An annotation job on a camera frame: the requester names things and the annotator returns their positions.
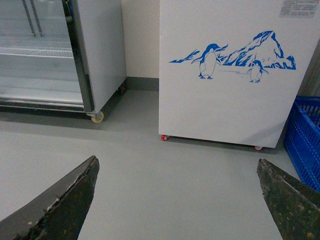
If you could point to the red freezer caster left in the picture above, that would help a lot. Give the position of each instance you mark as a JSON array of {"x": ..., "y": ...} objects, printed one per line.
[{"x": 164, "y": 137}]

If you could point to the beige fridge caster wheel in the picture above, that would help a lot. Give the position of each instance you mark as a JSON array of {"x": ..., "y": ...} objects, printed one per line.
[{"x": 97, "y": 117}]

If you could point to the white chest freezer blue rim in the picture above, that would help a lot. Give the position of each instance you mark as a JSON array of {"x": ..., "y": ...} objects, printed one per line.
[{"x": 230, "y": 70}]

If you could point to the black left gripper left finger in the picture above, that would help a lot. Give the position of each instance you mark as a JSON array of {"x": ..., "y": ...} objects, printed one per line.
[{"x": 59, "y": 212}]

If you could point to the glass door display fridge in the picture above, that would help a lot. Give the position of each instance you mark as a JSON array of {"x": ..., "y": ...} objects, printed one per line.
[{"x": 61, "y": 55}]

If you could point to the red freezer caster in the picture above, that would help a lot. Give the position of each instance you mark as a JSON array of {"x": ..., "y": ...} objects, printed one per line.
[
  {"x": 164, "y": 137},
  {"x": 258, "y": 148}
]

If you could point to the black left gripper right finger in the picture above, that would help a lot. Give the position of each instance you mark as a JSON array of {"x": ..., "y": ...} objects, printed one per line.
[{"x": 293, "y": 205}]

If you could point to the red freezer caster right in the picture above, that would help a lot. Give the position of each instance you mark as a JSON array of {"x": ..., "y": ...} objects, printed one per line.
[{"x": 258, "y": 148}]

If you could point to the blue plastic crate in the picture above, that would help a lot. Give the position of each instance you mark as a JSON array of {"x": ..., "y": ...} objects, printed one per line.
[{"x": 302, "y": 139}]

